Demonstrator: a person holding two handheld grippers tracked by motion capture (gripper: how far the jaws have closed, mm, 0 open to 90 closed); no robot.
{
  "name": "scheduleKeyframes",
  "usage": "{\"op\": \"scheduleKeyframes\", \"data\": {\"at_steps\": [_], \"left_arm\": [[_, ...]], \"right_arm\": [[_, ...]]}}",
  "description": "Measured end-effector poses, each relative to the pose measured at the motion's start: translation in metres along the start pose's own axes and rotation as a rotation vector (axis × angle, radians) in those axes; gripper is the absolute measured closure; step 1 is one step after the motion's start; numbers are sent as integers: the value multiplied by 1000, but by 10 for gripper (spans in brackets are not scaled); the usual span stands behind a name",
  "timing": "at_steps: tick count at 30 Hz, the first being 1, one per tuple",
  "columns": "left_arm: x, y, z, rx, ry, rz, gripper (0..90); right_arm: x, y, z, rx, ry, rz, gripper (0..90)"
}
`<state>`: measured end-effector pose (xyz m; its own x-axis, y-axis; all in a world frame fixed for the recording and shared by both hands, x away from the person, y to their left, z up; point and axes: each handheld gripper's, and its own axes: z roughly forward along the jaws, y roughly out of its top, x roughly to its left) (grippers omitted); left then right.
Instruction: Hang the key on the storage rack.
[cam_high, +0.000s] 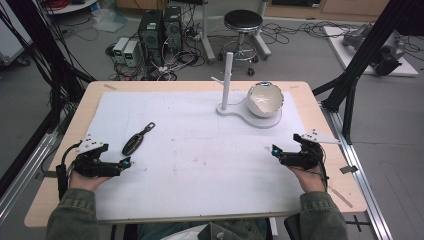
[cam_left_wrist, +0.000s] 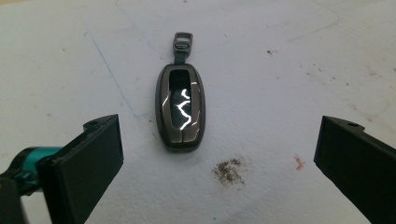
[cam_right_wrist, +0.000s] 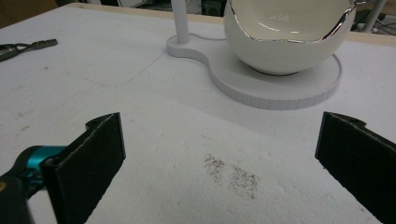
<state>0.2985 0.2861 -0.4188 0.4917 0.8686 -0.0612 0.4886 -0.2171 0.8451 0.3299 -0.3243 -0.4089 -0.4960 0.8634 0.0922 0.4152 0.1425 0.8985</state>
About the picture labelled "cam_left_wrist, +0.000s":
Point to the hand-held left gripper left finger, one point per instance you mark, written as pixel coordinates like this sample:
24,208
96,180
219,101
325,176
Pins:
84,174

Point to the dark grey car key fob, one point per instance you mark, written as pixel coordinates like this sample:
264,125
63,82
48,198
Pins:
180,109

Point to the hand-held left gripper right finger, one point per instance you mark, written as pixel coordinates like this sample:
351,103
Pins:
361,165

